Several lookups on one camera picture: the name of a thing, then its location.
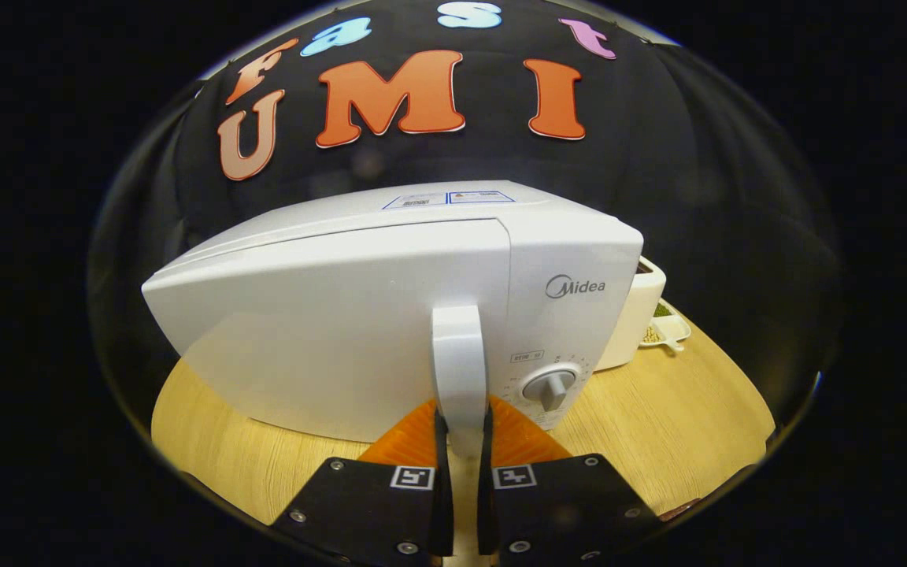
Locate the white toaster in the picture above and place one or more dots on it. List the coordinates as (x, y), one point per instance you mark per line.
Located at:
(631, 315)

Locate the white microwave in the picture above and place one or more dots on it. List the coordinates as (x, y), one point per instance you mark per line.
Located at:
(327, 331)

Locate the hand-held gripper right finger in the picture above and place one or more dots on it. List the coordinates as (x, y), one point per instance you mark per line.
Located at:
(486, 504)

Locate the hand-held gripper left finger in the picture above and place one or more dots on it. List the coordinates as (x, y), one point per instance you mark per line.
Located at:
(442, 504)

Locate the white divided bean dish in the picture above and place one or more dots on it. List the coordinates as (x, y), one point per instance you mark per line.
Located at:
(670, 329)

